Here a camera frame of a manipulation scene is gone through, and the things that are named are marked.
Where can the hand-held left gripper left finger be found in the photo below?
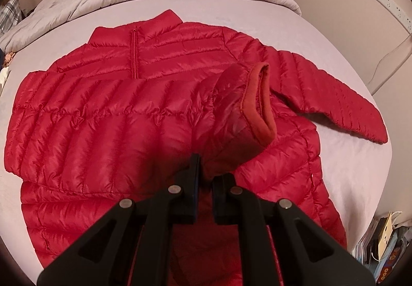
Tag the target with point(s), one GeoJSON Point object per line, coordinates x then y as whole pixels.
{"type": "Point", "coordinates": [193, 183]}

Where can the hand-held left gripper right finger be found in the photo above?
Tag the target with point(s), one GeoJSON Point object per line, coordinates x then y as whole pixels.
{"type": "Point", "coordinates": [222, 199]}

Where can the red down jacket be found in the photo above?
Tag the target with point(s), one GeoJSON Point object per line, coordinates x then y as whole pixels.
{"type": "Point", "coordinates": [128, 118]}

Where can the bed with pink sheet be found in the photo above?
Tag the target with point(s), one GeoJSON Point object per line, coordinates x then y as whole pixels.
{"type": "Point", "coordinates": [341, 176]}

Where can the plaid pillow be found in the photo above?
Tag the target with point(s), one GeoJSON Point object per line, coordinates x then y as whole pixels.
{"type": "Point", "coordinates": [11, 12]}

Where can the white power strip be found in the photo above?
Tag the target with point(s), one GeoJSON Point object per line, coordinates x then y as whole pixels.
{"type": "Point", "coordinates": [386, 2]}

